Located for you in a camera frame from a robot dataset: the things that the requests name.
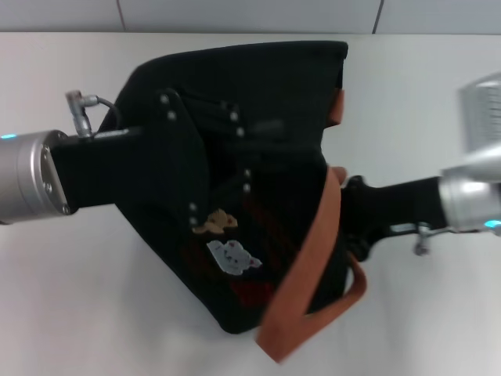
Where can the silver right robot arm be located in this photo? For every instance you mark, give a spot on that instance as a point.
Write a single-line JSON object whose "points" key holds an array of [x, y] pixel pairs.
{"points": [[469, 196]]}

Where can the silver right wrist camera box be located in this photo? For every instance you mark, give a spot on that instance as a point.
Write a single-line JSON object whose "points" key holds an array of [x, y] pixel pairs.
{"points": [[481, 113]]}

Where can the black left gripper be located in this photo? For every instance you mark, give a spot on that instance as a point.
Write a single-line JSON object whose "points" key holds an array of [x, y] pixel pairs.
{"points": [[117, 172]]}

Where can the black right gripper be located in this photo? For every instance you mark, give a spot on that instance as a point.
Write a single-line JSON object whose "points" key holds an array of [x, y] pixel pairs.
{"points": [[391, 207]]}

